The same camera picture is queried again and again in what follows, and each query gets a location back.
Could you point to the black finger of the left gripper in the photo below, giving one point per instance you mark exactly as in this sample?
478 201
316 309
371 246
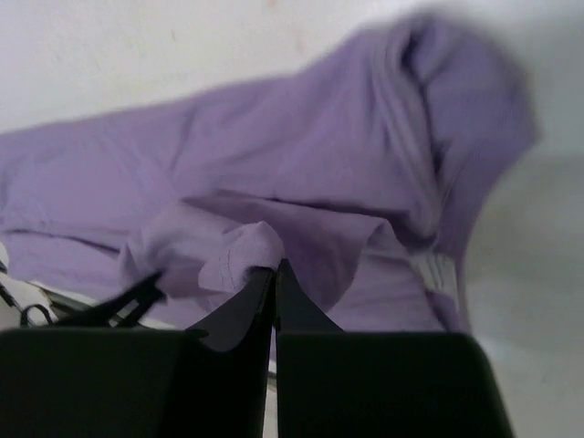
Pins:
124 311

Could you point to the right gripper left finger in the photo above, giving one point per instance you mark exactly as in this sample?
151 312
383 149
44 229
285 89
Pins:
230 364

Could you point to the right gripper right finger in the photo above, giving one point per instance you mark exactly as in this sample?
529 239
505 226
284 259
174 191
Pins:
295 311

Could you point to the purple t shirt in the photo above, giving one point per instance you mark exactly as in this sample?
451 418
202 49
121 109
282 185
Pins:
366 171

